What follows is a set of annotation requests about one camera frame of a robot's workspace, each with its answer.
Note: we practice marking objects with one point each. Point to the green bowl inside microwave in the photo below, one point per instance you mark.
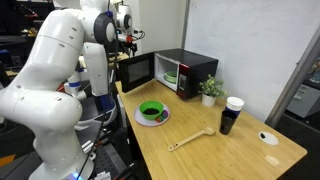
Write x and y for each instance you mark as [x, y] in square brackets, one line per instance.
[170, 76]

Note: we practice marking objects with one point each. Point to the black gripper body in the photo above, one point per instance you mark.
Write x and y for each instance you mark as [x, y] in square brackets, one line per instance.
[132, 47]

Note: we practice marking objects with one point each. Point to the wooden spoon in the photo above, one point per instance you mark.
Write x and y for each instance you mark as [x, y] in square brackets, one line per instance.
[205, 131]

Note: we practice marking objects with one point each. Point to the green bowl with dark contents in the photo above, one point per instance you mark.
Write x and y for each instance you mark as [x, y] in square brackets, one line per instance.
[152, 109]

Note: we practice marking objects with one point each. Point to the grey drawer cabinet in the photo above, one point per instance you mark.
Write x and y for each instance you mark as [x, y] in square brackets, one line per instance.
[305, 102]

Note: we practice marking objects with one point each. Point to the black microwave oven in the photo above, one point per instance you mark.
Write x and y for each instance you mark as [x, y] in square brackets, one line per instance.
[191, 68]

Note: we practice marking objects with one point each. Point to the dark tumbler cup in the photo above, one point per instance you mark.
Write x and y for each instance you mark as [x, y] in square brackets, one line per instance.
[228, 119]

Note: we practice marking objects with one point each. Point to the black red microwave door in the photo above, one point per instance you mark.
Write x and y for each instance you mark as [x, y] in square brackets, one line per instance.
[136, 71]

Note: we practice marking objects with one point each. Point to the white table cable grommet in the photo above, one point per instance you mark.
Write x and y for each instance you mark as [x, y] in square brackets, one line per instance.
[268, 138]

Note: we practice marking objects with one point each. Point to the purple item on plate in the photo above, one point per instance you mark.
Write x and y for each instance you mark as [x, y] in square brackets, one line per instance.
[162, 117]

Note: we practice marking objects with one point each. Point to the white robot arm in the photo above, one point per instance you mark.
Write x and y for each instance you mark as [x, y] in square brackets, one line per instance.
[43, 96]

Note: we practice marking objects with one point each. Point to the white round plate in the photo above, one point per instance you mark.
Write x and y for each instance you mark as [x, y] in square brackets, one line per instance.
[150, 123]

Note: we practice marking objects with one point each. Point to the small potted green plant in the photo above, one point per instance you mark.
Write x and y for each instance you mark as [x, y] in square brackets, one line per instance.
[211, 89]

